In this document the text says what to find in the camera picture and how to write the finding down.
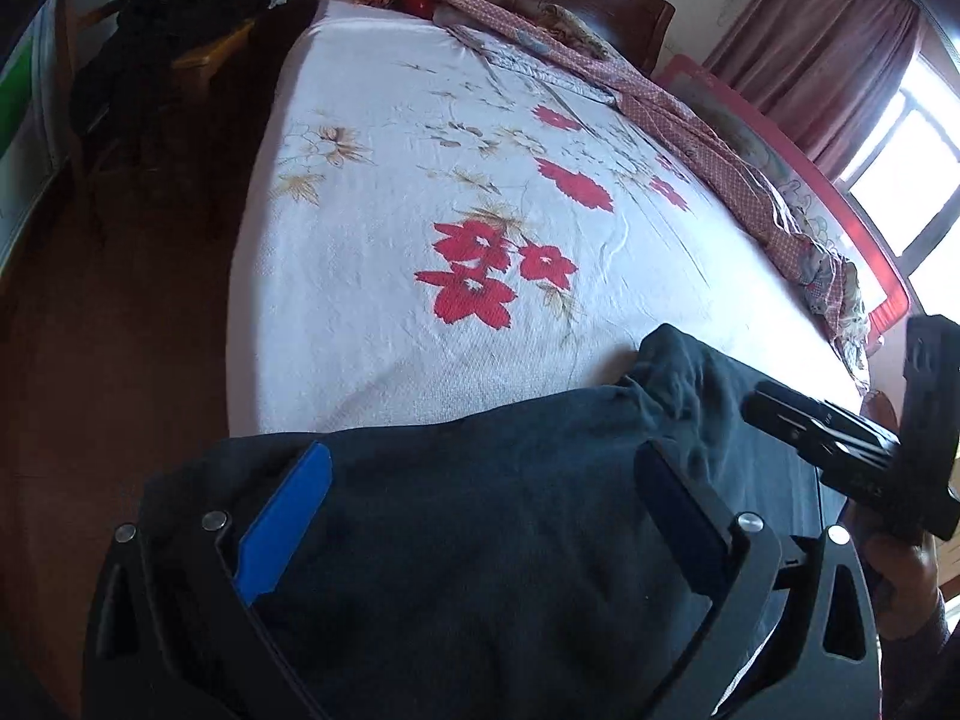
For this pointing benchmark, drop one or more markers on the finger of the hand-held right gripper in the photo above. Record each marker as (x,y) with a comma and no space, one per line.
(817,427)

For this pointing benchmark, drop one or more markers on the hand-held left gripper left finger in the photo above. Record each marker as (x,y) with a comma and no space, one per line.
(285,517)

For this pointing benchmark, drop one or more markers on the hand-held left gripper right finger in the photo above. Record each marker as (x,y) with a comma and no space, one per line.
(679,502)

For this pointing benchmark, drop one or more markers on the black pants with red panel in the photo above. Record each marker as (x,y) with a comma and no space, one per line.
(487,540)

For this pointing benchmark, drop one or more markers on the person's right forearm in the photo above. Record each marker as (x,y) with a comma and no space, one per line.
(930,660)

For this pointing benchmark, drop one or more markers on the person's right hand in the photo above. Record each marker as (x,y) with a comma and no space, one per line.
(904,577)

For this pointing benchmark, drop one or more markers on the window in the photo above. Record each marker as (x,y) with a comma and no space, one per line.
(915,157)

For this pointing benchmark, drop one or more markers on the pink patterned quilt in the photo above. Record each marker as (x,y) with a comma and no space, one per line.
(675,120)

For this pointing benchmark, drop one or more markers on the white floral bed sheet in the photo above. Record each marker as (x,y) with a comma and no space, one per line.
(420,165)

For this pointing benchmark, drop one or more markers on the mauve curtain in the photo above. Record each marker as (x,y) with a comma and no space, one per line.
(817,37)

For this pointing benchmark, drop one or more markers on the floral printed panel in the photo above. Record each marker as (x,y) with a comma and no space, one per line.
(26,120)

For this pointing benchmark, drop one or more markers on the wooden chair with dark clothes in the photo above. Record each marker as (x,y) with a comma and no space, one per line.
(180,7)

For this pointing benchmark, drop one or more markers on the red bed guard rail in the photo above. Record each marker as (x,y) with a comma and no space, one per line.
(757,120)

